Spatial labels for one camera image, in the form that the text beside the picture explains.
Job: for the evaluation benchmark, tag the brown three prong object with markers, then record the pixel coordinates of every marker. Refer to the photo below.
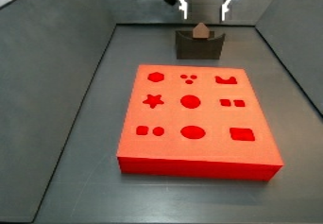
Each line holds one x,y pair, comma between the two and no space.
201,31

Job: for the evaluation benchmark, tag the dark grey cradle fixture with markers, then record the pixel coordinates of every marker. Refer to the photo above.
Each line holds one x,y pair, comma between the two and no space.
198,49

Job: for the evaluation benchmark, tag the red shape sorter block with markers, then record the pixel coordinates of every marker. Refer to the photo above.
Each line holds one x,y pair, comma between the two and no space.
196,125

